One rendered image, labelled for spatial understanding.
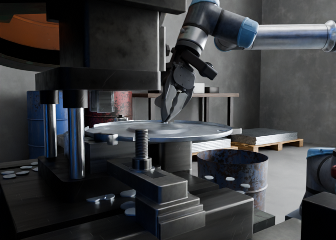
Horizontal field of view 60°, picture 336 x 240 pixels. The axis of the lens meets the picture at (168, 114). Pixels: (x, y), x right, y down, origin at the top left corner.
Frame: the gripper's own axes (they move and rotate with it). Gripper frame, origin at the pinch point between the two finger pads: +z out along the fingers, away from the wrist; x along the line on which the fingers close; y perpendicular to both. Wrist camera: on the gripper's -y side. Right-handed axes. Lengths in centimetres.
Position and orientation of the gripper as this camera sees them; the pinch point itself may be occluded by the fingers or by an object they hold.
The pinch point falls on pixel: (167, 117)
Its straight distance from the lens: 72.2
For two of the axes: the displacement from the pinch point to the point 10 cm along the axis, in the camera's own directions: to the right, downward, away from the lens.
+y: -5.9, -0.6, 8.0
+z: -3.4, 9.2, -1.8
